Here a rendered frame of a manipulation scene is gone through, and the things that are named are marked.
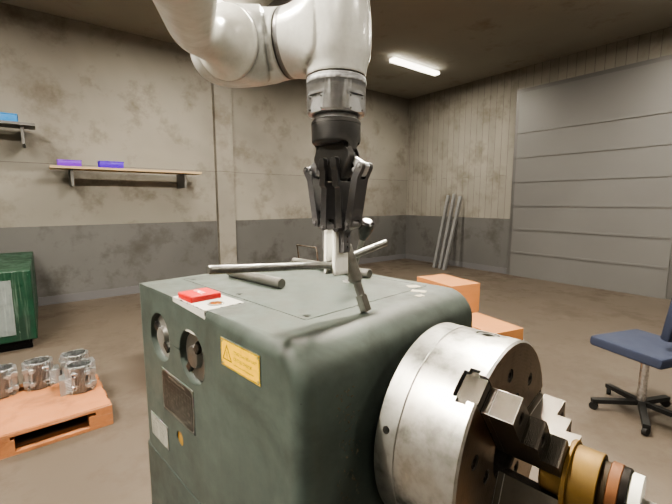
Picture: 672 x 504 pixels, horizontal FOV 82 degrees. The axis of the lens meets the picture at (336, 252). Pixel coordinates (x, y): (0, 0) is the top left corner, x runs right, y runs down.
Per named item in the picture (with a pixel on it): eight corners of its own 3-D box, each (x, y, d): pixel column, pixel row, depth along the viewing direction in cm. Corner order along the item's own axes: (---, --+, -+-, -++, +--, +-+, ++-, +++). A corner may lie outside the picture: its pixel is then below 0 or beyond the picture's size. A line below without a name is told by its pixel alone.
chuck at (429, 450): (382, 568, 52) (404, 340, 51) (482, 478, 75) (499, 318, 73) (442, 619, 46) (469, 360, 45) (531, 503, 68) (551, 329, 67)
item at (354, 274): (365, 309, 65) (344, 244, 65) (375, 308, 64) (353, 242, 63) (357, 313, 64) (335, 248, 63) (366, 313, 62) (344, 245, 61)
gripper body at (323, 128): (299, 119, 59) (299, 181, 60) (338, 110, 53) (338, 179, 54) (334, 126, 64) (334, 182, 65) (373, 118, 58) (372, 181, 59)
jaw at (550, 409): (495, 413, 60) (523, 379, 68) (495, 440, 61) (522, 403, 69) (575, 444, 52) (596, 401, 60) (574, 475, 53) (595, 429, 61)
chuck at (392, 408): (363, 551, 55) (383, 334, 53) (465, 469, 77) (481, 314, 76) (382, 568, 52) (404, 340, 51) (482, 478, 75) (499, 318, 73)
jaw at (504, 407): (475, 444, 56) (453, 401, 49) (488, 413, 58) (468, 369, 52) (560, 483, 48) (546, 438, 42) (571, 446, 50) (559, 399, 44)
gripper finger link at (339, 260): (344, 229, 61) (348, 229, 61) (345, 273, 62) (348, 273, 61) (331, 230, 59) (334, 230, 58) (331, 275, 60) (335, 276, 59)
